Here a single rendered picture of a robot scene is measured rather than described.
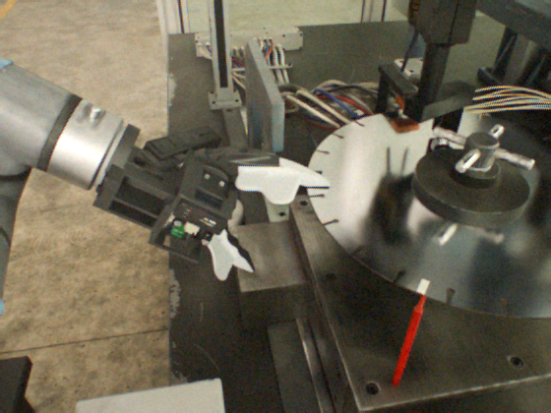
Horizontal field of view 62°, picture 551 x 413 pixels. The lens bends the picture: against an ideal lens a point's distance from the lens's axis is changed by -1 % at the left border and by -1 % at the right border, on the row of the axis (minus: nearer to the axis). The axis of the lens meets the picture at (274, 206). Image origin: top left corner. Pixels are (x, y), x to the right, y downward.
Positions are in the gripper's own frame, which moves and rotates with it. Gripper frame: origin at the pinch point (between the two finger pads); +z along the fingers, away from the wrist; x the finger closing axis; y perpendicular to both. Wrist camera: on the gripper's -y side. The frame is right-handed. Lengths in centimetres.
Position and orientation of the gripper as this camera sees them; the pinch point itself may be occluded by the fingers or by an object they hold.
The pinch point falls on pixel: (289, 226)
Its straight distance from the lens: 51.2
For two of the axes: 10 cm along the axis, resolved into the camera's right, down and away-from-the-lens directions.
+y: -0.1, 6.4, -7.7
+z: 8.5, 4.1, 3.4
